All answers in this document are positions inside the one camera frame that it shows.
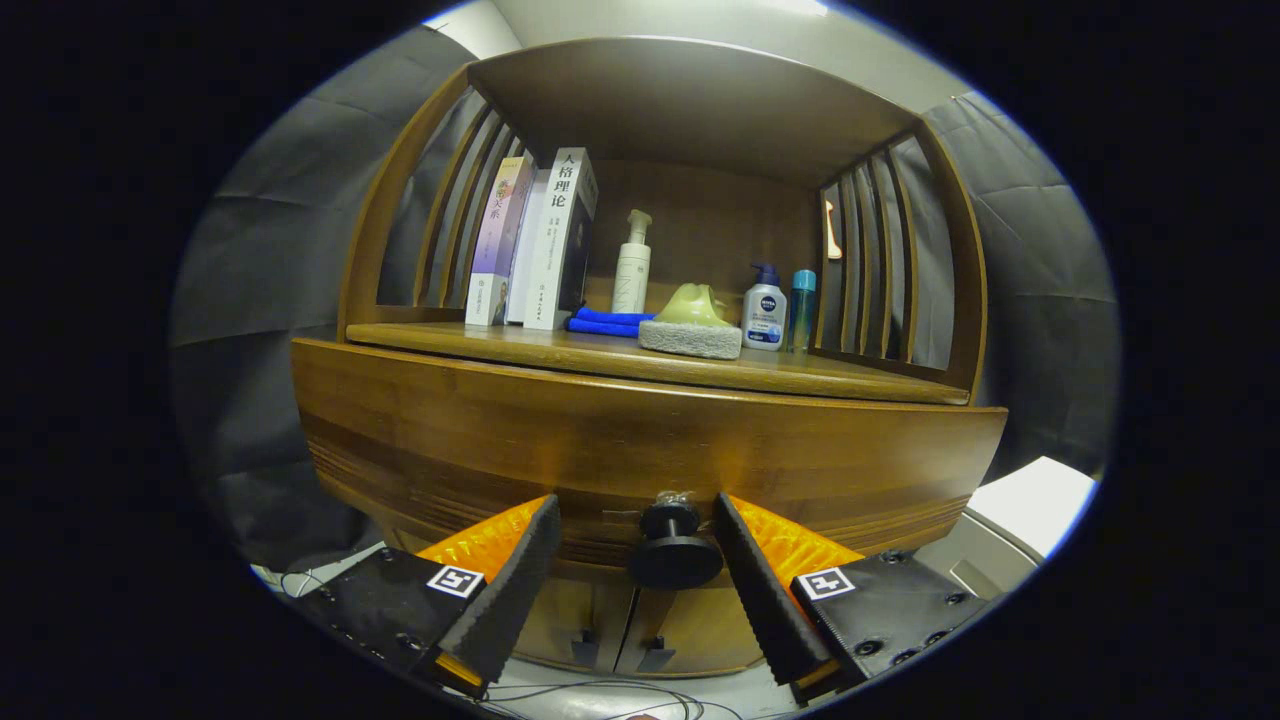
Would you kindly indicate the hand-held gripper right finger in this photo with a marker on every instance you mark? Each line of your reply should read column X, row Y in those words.
column 760, row 590

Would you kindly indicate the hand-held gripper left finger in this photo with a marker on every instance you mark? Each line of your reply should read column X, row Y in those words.
column 520, row 580

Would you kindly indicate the black round drawer knob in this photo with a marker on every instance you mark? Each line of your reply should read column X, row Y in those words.
column 675, row 560

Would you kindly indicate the wooden countertop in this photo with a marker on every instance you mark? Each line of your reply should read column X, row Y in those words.
column 560, row 350

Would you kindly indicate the wooden cabinet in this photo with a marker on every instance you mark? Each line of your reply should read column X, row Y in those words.
column 690, row 100

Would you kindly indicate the white bottle with blue pump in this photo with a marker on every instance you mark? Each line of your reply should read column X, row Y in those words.
column 765, row 320

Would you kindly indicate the blue folded cloth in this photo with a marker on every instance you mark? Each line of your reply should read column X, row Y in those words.
column 605, row 320

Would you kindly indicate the clear bottle with teal cap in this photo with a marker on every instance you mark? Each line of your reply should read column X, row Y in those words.
column 802, row 310

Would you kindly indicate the white storage unit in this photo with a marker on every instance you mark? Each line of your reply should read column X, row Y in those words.
column 1030, row 500

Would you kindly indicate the thin white book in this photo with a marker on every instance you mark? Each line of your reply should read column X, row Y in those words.
column 525, row 270

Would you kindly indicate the thick white and black book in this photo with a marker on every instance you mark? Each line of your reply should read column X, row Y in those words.
column 555, row 250

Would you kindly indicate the purple book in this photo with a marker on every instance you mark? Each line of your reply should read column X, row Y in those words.
column 495, row 240

